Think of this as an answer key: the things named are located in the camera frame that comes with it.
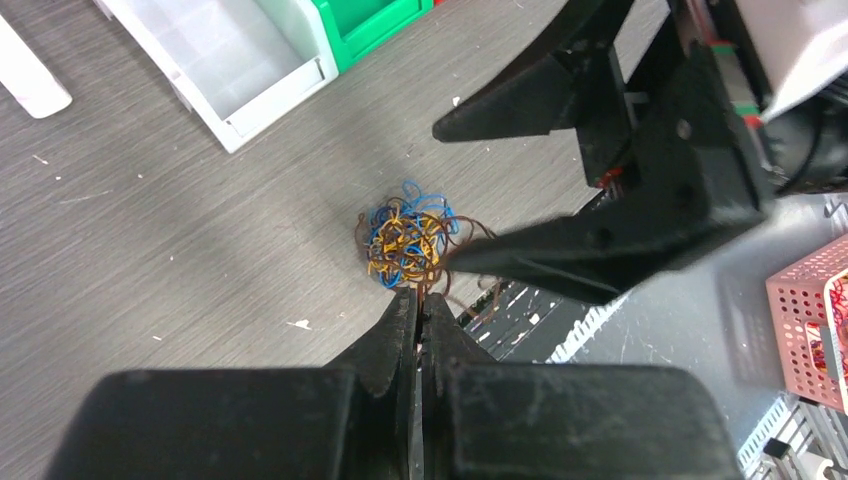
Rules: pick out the white clothes rack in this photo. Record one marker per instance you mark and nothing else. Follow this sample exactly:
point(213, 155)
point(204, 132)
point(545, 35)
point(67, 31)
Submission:
point(28, 79)

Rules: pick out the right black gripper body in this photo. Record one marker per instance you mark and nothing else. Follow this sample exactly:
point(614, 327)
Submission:
point(699, 181)

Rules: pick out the green plastic bin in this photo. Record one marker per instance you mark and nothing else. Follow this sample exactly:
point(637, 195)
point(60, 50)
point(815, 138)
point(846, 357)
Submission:
point(357, 27)

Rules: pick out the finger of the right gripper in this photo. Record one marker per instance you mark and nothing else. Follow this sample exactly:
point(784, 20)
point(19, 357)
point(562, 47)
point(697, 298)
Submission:
point(601, 254)
point(568, 77)

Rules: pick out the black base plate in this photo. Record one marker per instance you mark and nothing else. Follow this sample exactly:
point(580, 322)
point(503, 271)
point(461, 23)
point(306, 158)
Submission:
point(516, 322)

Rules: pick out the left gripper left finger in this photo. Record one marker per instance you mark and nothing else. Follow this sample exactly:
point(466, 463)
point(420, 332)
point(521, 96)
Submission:
point(349, 419)

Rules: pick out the white slotted cable duct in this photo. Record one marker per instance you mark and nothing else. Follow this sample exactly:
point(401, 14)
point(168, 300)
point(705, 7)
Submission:
point(584, 330)

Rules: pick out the pink perforated basket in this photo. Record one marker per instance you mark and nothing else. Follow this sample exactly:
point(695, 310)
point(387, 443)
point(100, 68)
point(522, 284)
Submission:
point(808, 305)

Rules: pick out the white plastic bin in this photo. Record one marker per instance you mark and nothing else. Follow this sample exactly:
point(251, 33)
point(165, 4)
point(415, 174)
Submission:
point(239, 65)

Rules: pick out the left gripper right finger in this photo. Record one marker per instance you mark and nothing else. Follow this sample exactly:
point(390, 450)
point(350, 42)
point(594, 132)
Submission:
point(483, 419)

